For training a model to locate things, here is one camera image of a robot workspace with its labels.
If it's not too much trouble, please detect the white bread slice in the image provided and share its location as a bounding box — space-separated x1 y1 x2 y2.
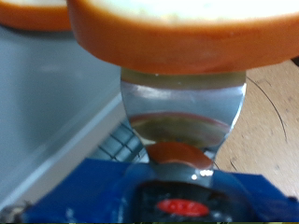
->
65 0 299 76
0 0 72 32

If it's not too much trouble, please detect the silver toaster oven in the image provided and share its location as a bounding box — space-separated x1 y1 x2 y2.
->
0 24 150 206

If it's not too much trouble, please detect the oven wire rack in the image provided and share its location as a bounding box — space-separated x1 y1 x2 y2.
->
90 122 149 163

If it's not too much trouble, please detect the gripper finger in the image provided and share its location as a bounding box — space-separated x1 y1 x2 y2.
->
0 203 32 224

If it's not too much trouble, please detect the metal spatula with blue block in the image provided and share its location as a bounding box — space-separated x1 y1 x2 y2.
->
21 66 299 224

